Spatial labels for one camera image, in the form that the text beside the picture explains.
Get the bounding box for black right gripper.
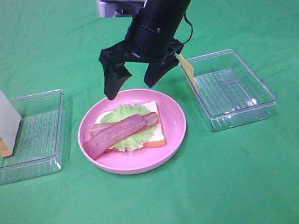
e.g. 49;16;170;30
99;6;183;100

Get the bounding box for green toy lettuce leaf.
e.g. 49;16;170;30
95;99;163;157

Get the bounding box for long toy bacon strip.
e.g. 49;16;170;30
89;112;160;136

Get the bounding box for short toy bacon strip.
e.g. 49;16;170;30
83;114;147;159

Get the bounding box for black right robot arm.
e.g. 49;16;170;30
97;0;191;100

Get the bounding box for yellow toy cheese slice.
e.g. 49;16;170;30
178;53;199;94

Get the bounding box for pink round plate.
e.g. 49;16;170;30
78;88;187;175

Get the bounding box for clear right plastic tray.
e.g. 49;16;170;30
178;48;277;132

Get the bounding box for clear plastic tray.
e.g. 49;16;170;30
0;89;66;185
178;48;277;132

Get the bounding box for clear left plastic tray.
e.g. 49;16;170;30
0;89;66;185

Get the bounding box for green tablecloth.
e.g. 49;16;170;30
0;0;299;224

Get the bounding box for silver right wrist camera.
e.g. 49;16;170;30
97;0;144;18

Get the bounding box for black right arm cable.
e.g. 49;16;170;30
170;13;196;47

